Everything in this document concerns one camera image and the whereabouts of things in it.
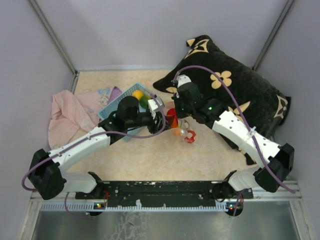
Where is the black floral pillow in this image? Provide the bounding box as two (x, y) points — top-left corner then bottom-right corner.
(152, 34), (292, 166)

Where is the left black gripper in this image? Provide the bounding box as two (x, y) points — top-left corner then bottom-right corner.
(126, 110), (172, 136)

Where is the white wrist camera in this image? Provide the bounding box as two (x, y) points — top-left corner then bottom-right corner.
(171, 75), (192, 89)
(147, 97), (165, 113)

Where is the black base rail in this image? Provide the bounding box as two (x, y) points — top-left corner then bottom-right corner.
(75, 181), (239, 208)

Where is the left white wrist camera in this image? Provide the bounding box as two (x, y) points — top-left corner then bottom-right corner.
(147, 97), (165, 113)

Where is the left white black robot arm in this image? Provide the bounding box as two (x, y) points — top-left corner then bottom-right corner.
(26, 96), (165, 200)

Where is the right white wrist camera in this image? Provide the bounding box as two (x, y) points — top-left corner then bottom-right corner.
(171, 75), (192, 89)

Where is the yellow lemon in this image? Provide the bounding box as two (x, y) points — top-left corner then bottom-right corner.
(132, 90), (145, 100)

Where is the red apple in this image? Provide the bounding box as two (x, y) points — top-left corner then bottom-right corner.
(166, 108), (177, 117)

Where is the clear dotted zip bag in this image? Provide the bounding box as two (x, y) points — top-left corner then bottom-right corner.
(164, 101), (198, 144)

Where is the pink cloth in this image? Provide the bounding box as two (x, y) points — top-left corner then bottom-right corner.
(48, 86), (122, 150)

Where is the purple cable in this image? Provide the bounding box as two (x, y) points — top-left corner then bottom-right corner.
(21, 93), (167, 192)
(171, 65), (296, 195)

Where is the orange fruit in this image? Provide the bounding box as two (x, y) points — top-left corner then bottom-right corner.
(166, 115), (179, 129)

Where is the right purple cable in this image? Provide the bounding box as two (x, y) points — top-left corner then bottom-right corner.
(171, 65), (296, 195)

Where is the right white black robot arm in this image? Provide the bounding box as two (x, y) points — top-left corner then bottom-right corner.
(172, 82), (295, 198)

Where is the green orange mango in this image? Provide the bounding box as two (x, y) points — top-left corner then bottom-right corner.
(172, 128), (181, 136)

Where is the light blue plastic basket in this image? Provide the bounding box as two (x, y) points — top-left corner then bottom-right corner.
(98, 83), (165, 142)

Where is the green yellow mango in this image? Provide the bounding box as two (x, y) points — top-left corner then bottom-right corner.
(139, 95), (152, 109)

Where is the white slotted cable duct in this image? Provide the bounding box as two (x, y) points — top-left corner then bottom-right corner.
(40, 200), (229, 212)

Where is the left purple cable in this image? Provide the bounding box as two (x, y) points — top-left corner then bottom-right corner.
(21, 93), (167, 192)

